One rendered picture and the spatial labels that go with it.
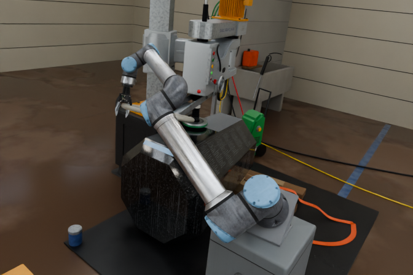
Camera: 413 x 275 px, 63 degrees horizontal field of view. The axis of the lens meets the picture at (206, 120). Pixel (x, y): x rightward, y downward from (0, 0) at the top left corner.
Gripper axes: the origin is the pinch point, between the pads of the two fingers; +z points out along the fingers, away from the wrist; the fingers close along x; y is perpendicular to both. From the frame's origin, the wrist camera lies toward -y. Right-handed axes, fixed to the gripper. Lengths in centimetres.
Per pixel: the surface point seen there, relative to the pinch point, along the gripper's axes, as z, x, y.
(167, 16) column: -90, 18, -94
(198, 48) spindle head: -60, 45, -36
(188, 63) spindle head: -47, 41, -43
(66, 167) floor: 81, -53, -162
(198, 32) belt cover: -70, 41, -30
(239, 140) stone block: 7, 101, -61
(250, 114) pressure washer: -19, 149, -190
